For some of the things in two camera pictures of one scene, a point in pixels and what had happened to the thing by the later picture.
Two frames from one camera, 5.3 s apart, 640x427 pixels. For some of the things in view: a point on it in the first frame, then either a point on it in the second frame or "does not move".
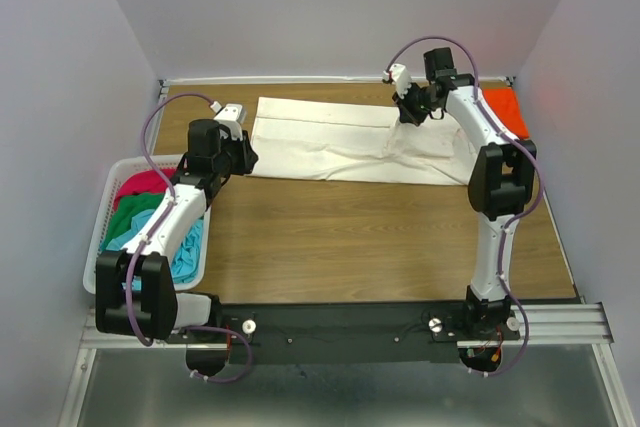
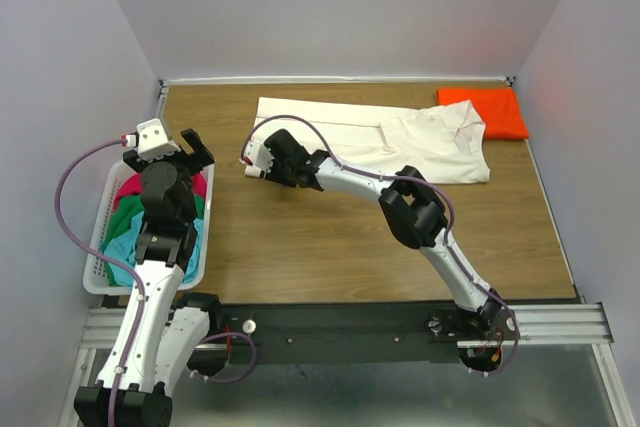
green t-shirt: [120, 218] does not move
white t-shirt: [321, 142] does not move
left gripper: [249, 157] -> [196, 161]
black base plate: [348, 332] does not move
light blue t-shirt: [186, 265] does not move
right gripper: [405, 113] -> [272, 176]
